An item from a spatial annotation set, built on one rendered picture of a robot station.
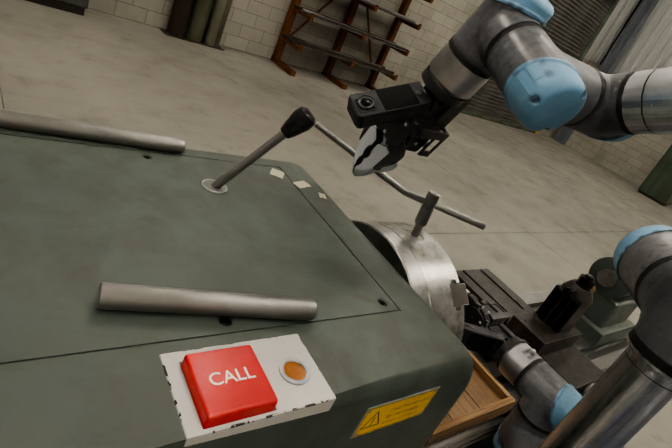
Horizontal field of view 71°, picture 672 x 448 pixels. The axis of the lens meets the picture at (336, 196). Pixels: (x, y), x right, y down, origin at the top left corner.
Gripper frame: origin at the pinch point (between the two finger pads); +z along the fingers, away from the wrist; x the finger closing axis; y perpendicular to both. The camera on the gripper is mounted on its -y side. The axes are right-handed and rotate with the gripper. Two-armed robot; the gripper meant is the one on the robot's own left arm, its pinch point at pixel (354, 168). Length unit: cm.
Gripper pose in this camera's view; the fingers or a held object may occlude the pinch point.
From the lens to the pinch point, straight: 76.7
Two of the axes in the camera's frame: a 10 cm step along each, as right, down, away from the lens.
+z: -5.4, 5.8, 6.1
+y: 7.7, 0.6, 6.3
